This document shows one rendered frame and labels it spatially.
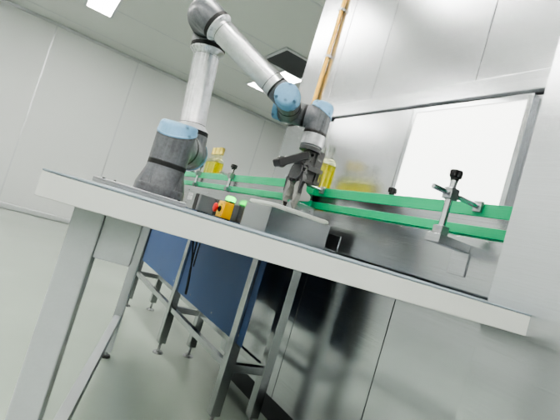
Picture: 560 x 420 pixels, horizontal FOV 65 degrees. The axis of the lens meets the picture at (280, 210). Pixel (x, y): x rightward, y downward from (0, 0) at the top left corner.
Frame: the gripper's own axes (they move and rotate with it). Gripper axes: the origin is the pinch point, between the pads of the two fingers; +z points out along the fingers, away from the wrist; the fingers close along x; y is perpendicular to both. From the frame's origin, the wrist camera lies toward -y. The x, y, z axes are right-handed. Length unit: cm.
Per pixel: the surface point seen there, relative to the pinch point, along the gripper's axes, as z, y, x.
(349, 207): -5.0, 18.2, -7.9
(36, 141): -17, -78, 604
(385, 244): 4.1, 16.7, -30.1
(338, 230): 3.2, 16.4, -8.1
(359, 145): -33, 34, 18
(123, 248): 18, -58, -60
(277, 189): -6.2, 8.6, 26.0
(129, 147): -53, 45, 606
